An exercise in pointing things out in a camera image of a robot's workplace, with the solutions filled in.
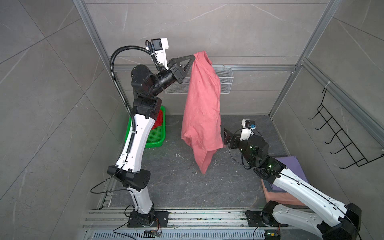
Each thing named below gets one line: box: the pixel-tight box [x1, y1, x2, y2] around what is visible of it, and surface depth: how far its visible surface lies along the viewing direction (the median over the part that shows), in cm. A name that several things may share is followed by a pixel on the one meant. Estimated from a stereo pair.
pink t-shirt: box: [181, 51, 224, 175], surface depth 60 cm
